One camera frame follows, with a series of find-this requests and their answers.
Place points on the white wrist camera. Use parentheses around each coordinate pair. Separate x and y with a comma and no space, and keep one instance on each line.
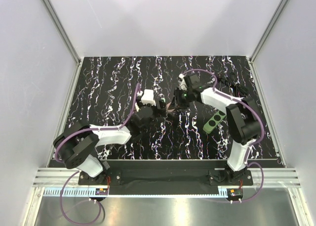
(181,82)
(148,97)

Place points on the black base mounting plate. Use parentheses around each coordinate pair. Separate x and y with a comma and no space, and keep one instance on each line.
(209,172)

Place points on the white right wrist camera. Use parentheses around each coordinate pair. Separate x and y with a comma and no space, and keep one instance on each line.
(181,82)

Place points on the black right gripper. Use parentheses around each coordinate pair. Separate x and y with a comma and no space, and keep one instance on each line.
(176,100)

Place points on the aluminium frame rail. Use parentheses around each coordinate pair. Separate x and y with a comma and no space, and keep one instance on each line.
(36,194)

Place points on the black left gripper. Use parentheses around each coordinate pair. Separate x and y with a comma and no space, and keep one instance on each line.
(158,112)

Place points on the metal front tray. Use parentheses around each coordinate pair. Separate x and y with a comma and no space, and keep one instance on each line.
(272,207)

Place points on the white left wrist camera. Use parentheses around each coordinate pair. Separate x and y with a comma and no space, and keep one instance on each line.
(148,97)

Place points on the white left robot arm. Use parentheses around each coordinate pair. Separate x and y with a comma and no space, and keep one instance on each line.
(75,145)

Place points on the green power strip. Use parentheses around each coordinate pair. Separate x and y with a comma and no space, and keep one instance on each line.
(213,122)

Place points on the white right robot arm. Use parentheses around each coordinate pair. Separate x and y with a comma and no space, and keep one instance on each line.
(245,125)

